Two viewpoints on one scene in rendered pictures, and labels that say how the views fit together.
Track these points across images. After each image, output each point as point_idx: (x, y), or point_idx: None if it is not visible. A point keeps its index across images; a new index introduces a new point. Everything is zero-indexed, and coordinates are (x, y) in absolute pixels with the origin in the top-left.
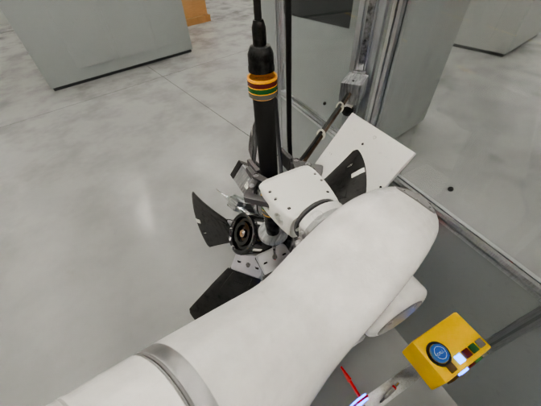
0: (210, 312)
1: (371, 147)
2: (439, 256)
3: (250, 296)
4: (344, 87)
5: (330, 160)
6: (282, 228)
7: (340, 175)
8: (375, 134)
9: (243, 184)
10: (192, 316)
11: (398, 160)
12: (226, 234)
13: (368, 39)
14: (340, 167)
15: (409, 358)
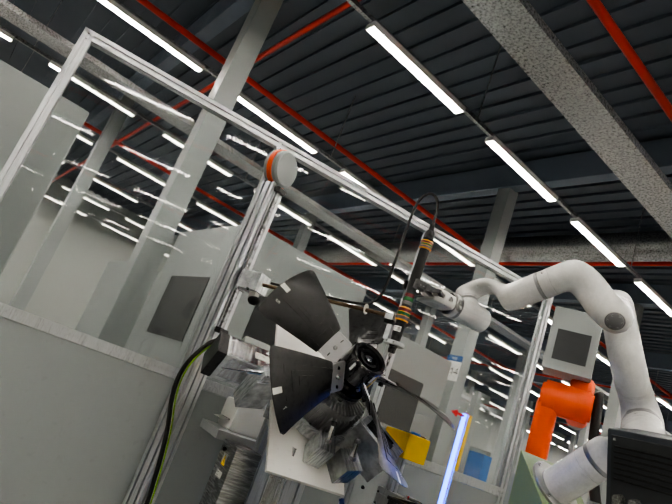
0: (521, 279)
1: None
2: None
3: (514, 281)
4: (262, 277)
5: (289, 334)
6: (452, 303)
7: (369, 317)
8: None
9: (252, 355)
10: (384, 470)
11: None
12: (320, 389)
13: (257, 248)
14: (356, 317)
15: (408, 455)
